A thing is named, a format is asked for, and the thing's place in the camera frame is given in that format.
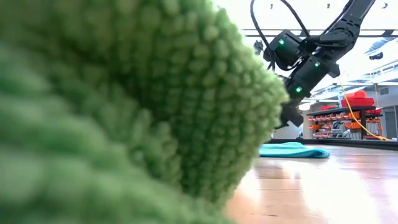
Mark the blue microfiber towel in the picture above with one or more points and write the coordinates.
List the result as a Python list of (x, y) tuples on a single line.
[(292, 151)]

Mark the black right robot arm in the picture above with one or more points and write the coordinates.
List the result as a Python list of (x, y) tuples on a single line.
[(342, 28)]

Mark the green microfiber towel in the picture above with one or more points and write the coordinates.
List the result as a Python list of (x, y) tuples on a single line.
[(124, 109)]

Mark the white light fixture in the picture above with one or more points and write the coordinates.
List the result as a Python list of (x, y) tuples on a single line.
[(304, 106)]

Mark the red background object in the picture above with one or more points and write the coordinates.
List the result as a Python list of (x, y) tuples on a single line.
[(357, 100)]

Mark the black hanging device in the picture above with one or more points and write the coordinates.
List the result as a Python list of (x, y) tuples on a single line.
[(258, 46)]

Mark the black shelf with orange bins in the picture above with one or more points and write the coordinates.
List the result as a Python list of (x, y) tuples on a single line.
[(362, 121)]

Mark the dark blue background object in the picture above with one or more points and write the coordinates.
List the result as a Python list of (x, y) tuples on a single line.
[(377, 56)]

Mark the grey cabinet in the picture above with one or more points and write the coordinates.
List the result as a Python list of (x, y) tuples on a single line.
[(391, 123)]

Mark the black aluminium table frame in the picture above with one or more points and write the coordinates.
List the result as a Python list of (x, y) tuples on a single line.
[(357, 143)]

